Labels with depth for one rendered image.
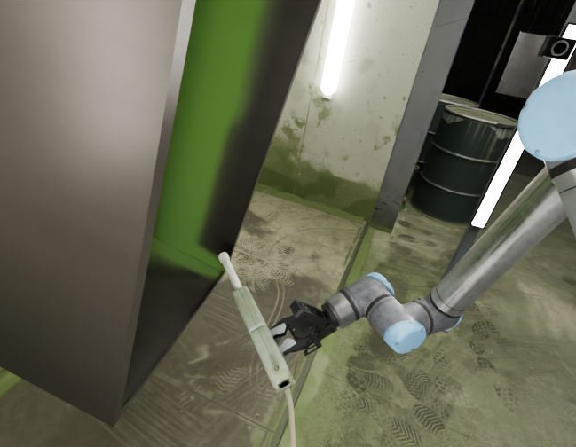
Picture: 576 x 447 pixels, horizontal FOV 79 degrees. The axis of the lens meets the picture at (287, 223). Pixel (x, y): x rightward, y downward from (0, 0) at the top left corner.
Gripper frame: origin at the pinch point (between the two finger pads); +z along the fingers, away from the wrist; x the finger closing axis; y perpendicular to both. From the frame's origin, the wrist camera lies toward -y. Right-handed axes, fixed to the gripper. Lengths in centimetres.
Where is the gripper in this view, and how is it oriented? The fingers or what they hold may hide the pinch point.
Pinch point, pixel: (264, 349)
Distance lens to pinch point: 94.0
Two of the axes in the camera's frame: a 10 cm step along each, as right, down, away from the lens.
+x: -4.3, -5.2, 7.4
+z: -8.7, 4.5, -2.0
